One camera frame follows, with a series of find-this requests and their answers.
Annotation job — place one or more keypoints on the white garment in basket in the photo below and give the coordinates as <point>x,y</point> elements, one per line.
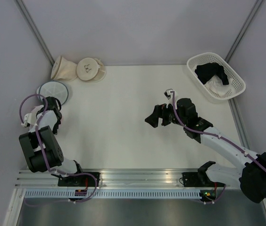
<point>216,86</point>

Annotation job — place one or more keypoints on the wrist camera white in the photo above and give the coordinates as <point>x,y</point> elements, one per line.
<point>30,118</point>
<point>172,97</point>

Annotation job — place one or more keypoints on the grey-trimmed mesh laundry bag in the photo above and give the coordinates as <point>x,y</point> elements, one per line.
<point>54,89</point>

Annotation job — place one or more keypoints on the aluminium mounting rail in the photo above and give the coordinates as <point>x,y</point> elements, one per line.
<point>111,178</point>

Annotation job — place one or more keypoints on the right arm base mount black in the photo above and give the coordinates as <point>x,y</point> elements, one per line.
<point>195,179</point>

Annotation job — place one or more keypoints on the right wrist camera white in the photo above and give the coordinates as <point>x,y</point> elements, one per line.
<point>172,97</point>

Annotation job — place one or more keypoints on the white perforated plastic basket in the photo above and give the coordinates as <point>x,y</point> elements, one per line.
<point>209,57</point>

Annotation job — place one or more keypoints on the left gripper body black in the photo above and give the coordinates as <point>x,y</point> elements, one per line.
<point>56,126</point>

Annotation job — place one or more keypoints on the beige laundry bag bra logo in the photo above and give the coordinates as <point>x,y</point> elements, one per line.
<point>91,70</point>

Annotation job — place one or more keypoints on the left aluminium frame post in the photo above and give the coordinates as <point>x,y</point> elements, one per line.
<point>34,29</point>

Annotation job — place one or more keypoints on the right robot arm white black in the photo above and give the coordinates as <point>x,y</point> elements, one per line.
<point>249,168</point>

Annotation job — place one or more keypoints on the beige laundry bag left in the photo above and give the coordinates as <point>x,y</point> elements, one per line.
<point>63,70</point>

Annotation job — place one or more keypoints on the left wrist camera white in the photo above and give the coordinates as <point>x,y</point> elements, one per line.
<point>30,118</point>

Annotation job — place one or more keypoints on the aluminium frame post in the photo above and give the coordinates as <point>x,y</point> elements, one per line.
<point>34,29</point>
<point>246,25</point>

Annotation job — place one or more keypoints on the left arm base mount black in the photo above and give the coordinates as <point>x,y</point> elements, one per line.
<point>79,181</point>

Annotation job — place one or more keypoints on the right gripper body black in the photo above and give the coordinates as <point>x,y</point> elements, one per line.
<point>169,116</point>

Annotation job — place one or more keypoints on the right aluminium frame post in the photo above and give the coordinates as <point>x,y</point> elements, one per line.
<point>246,25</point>

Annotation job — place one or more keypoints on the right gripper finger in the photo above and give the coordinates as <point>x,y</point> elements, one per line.
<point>157,110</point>
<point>153,119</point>

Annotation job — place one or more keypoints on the white slotted cable duct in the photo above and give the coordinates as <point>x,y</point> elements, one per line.
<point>115,193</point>

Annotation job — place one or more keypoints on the black garment in basket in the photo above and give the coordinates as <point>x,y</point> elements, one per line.
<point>207,71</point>

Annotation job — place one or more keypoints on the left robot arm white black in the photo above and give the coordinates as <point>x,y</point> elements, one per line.
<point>40,147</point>

